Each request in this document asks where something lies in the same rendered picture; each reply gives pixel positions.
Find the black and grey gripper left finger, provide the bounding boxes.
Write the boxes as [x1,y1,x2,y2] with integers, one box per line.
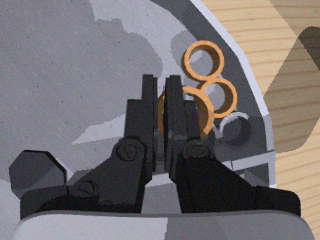
[20,74,158,220]

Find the bronze bushing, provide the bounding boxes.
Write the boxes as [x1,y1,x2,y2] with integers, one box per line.
[194,78,237,118]
[181,41,224,81]
[158,85,214,140]

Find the grey metal bushing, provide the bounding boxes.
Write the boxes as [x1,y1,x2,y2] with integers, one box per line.
[213,110,255,150]
[157,153,164,165]
[206,124,219,151]

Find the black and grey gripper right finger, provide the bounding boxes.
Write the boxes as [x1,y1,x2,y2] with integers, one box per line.
[163,75,301,217]

